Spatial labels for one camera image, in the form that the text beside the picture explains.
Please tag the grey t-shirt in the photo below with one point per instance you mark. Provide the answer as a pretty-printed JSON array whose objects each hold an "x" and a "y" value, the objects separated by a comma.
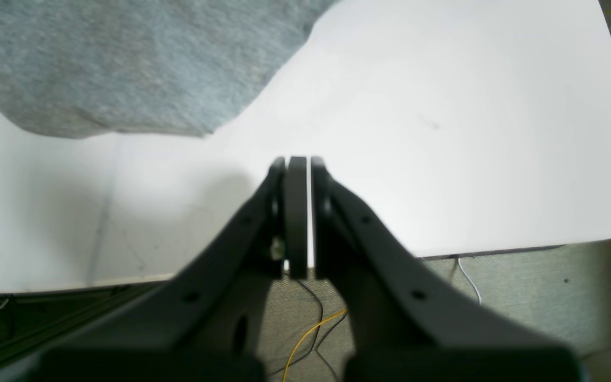
[{"x": 78, "y": 69}]

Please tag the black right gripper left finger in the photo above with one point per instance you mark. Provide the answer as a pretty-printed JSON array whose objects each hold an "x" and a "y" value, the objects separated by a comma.
[{"x": 204, "y": 324}]

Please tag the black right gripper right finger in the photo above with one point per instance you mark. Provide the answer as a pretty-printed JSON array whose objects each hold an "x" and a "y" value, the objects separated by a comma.
[{"x": 407, "y": 323}]

